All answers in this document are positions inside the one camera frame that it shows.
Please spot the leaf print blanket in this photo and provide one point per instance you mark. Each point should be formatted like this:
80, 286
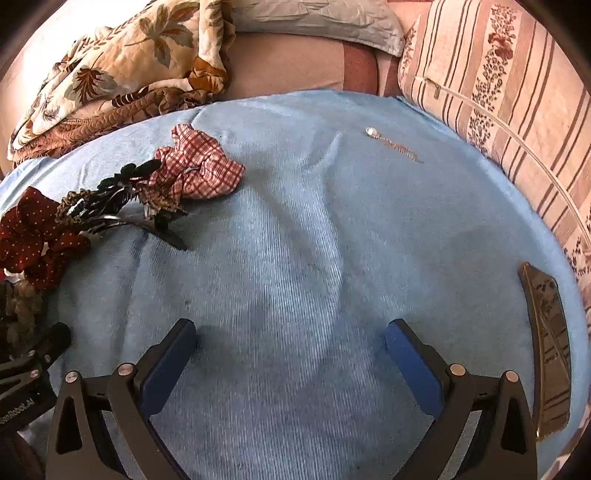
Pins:
138, 55

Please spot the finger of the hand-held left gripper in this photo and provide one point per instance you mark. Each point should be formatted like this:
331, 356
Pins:
48, 344

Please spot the grey blue pillow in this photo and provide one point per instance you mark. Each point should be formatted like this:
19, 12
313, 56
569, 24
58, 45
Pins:
323, 18

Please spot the red checked scrunchie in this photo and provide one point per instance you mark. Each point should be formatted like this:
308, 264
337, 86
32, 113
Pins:
203, 166

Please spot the brown ruffled blanket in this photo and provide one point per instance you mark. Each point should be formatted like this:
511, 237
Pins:
92, 125

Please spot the pink bedsheet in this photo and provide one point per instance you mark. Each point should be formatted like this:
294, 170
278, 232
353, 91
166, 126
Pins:
286, 64

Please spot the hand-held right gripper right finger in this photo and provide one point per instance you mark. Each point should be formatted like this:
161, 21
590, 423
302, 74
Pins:
412, 364

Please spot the dark red dotted scrunchie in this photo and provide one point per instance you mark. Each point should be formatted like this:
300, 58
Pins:
32, 240

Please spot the gold decorated tray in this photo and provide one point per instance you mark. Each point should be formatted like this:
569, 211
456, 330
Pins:
549, 346

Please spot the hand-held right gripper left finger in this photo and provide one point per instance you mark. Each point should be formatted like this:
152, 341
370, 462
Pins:
166, 364

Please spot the black hair claw clip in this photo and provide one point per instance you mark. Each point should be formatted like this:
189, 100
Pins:
134, 173

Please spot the striped floral pillow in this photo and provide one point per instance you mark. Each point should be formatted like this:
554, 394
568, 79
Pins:
503, 60

